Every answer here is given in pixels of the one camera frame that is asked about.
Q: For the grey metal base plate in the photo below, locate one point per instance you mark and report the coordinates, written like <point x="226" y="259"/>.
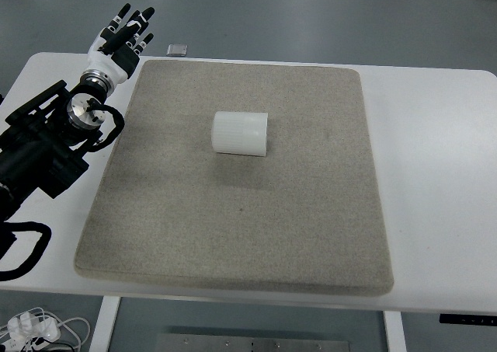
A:
<point x="196" y="342"/>

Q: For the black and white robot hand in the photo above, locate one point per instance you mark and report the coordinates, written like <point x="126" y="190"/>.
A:
<point x="115" y="52"/>

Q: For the small grey metal box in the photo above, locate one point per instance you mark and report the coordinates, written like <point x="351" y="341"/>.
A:
<point x="177" y="50"/>

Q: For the white table leg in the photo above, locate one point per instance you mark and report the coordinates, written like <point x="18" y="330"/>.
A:
<point x="105" y="323"/>
<point x="394" y="331"/>

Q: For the beige felt mat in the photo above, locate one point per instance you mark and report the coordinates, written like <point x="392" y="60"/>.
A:
<point x="305" y="218"/>

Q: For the black table control panel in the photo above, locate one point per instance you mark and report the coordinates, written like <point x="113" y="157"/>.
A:
<point x="459" y="319"/>

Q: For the white table leg left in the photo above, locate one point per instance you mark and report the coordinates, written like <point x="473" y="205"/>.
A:
<point x="105" y="323"/>

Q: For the white ribbed cup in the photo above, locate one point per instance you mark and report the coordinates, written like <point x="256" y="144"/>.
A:
<point x="239" y="133"/>

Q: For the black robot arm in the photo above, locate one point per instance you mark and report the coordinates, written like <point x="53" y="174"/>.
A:
<point x="47" y="138"/>

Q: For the white power strip with cables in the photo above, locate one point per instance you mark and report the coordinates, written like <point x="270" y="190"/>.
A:
<point x="39" y="330"/>

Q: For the white table leg right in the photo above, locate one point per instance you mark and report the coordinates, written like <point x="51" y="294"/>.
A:
<point x="394" y="331"/>

